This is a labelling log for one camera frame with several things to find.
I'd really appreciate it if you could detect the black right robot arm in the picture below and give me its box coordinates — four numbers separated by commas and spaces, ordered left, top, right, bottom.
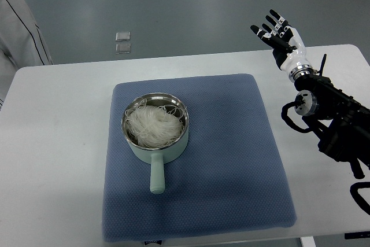
281, 62, 369, 213

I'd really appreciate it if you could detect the blue quilted mat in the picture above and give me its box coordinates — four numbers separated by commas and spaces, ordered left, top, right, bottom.
102, 73, 297, 242

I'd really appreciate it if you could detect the person in white clothing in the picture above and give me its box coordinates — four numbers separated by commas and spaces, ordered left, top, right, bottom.
1, 0, 53, 104

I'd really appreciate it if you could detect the upper floor socket plate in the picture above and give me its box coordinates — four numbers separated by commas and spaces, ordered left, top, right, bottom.
115, 31, 131, 42

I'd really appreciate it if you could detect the floor socket plate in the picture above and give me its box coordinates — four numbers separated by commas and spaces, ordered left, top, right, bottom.
115, 31, 131, 42
116, 42, 131, 54

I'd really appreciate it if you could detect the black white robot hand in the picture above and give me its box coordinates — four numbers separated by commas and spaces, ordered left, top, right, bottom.
250, 9, 313, 82

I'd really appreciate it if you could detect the lower floor socket plate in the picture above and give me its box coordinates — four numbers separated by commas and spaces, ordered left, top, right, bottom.
116, 42, 131, 54

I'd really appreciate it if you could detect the black table bracket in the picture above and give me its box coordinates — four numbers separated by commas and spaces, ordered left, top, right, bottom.
344, 231, 370, 240

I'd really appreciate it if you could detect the mint green steel pot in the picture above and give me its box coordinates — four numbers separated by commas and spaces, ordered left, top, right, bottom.
121, 93, 189, 194

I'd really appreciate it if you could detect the white table leg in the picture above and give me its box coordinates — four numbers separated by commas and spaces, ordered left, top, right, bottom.
300, 236, 316, 247

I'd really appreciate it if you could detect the dark label under mat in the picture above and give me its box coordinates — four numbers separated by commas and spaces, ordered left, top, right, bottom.
144, 240, 162, 245

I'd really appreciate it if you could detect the white vermicelli noodle nest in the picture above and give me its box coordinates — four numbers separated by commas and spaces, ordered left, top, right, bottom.
123, 99, 185, 149

